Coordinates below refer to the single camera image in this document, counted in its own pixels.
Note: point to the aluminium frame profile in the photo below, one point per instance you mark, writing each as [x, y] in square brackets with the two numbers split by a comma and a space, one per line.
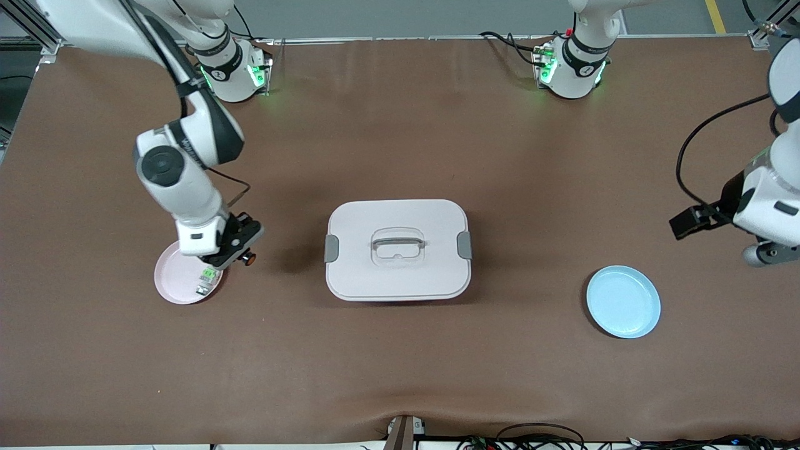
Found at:
[44, 39]
[759, 37]

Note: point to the orange black push-button switch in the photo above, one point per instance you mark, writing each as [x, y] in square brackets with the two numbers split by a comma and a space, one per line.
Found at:
[249, 257]

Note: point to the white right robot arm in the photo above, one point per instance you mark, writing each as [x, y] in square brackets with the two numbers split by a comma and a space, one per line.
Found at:
[187, 187]

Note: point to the green white terminal block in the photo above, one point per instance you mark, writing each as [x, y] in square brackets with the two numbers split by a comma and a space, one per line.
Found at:
[209, 275]

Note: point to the white lidded storage box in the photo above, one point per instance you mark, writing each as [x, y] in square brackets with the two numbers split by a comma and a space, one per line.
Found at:
[400, 275]

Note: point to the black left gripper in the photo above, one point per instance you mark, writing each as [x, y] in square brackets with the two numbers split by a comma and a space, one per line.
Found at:
[729, 200]

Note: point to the light blue round plate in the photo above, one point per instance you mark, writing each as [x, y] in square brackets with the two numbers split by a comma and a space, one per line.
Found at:
[623, 302]

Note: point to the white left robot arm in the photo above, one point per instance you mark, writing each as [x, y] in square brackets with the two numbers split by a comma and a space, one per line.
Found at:
[572, 69]

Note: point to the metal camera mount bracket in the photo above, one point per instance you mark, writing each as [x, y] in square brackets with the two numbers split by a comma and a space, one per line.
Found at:
[403, 434]

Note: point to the pink round plate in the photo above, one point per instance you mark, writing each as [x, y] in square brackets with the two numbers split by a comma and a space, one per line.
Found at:
[178, 281]

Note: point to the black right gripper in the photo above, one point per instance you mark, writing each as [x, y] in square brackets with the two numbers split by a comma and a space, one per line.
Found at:
[232, 232]

